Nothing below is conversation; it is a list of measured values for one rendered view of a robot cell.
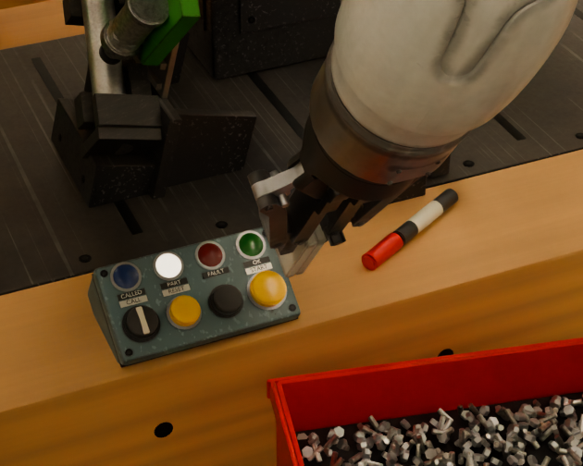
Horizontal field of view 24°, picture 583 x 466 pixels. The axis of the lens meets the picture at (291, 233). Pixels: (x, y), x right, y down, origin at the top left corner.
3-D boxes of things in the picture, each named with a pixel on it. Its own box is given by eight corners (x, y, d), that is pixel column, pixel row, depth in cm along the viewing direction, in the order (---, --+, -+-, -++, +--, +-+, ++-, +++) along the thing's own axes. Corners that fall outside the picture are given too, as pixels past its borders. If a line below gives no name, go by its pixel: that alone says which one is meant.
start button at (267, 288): (289, 302, 107) (292, 298, 106) (255, 312, 106) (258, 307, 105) (277, 269, 108) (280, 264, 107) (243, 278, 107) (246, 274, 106)
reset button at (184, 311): (203, 323, 105) (205, 318, 104) (173, 331, 104) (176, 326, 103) (193, 295, 106) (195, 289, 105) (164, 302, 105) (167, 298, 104)
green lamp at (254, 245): (267, 255, 108) (267, 240, 108) (242, 262, 108) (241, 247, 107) (258, 242, 110) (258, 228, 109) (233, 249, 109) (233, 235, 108)
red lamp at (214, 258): (227, 265, 107) (227, 251, 106) (201, 272, 107) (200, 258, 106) (218, 252, 109) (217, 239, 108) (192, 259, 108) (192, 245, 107)
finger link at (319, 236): (303, 204, 94) (313, 202, 95) (281, 239, 101) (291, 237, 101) (317, 243, 94) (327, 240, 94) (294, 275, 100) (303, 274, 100)
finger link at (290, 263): (317, 243, 94) (307, 245, 93) (294, 275, 100) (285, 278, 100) (303, 204, 94) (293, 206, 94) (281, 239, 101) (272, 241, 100)
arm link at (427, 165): (512, 130, 74) (474, 174, 79) (452, -11, 76) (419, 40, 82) (362, 166, 71) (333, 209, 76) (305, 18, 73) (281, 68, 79)
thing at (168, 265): (185, 276, 106) (184, 262, 105) (159, 283, 105) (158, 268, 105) (178, 263, 108) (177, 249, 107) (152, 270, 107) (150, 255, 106)
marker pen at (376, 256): (443, 199, 122) (445, 184, 122) (458, 205, 122) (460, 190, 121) (359, 267, 114) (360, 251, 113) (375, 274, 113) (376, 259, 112)
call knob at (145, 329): (162, 336, 104) (164, 331, 103) (130, 344, 103) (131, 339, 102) (152, 304, 105) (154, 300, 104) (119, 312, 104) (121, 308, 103)
